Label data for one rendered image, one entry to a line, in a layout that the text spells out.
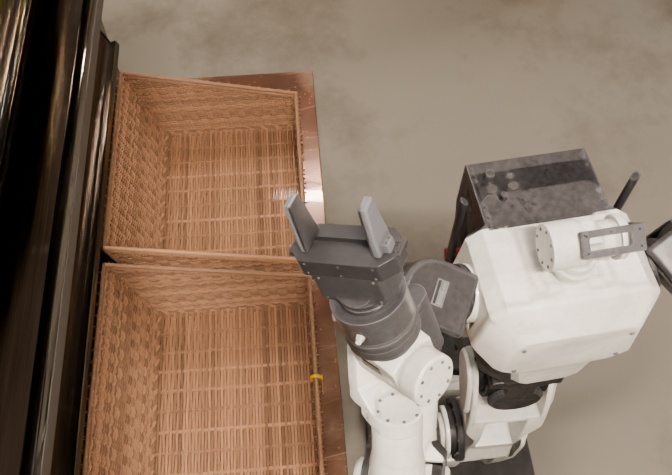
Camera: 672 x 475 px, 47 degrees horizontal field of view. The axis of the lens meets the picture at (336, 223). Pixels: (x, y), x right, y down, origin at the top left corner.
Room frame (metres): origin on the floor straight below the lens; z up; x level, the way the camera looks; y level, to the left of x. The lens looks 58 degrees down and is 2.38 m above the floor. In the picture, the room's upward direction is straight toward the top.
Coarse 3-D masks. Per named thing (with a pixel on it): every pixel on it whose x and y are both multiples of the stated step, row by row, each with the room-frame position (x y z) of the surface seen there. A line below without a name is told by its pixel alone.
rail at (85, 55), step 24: (96, 0) 1.07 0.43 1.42; (72, 96) 0.83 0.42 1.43; (72, 120) 0.78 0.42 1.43; (72, 144) 0.73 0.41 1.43; (72, 168) 0.69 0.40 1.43; (72, 192) 0.65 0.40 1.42; (48, 264) 0.52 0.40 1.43; (48, 288) 0.48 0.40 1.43; (48, 312) 0.45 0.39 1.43; (48, 336) 0.41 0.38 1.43; (48, 360) 0.38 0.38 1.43; (48, 384) 0.35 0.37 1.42; (24, 432) 0.28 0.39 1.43; (24, 456) 0.25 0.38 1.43
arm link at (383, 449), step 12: (372, 432) 0.29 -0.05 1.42; (420, 432) 0.28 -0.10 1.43; (372, 444) 0.28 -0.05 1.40; (384, 444) 0.27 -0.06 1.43; (396, 444) 0.27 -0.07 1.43; (408, 444) 0.27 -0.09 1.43; (420, 444) 0.27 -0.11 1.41; (372, 456) 0.27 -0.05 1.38; (384, 456) 0.26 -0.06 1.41; (396, 456) 0.26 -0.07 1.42; (408, 456) 0.26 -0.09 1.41; (420, 456) 0.26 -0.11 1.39; (372, 468) 0.25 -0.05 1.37; (384, 468) 0.25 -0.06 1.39; (396, 468) 0.25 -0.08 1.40; (408, 468) 0.25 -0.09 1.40; (420, 468) 0.25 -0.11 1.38; (432, 468) 0.27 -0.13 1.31
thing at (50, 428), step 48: (48, 0) 1.09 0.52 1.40; (48, 48) 0.96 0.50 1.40; (96, 48) 0.97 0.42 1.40; (48, 96) 0.85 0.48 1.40; (48, 144) 0.75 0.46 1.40; (0, 192) 0.67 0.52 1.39; (48, 192) 0.66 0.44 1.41; (0, 240) 0.58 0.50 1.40; (48, 240) 0.57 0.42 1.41; (0, 288) 0.50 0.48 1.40; (0, 336) 0.42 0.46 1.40; (0, 384) 0.36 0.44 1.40; (0, 432) 0.29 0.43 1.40; (48, 432) 0.29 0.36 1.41
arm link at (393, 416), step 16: (352, 352) 0.36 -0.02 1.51; (352, 368) 0.35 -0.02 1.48; (352, 384) 0.33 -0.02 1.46; (368, 384) 0.33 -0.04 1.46; (384, 384) 0.34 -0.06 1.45; (368, 400) 0.32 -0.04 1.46; (384, 400) 0.32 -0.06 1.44; (400, 400) 0.32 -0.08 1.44; (368, 416) 0.30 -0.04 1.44; (384, 416) 0.30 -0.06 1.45; (400, 416) 0.30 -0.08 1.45; (416, 416) 0.30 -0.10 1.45; (384, 432) 0.28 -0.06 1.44; (400, 432) 0.28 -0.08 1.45; (416, 432) 0.28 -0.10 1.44
